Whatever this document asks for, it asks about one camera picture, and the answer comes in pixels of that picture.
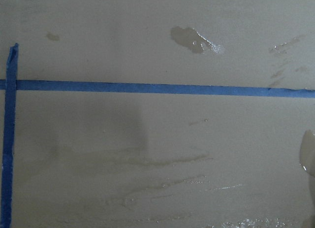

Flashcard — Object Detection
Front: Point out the mint green bowl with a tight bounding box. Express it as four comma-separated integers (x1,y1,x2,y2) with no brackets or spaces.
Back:
299,130,315,177

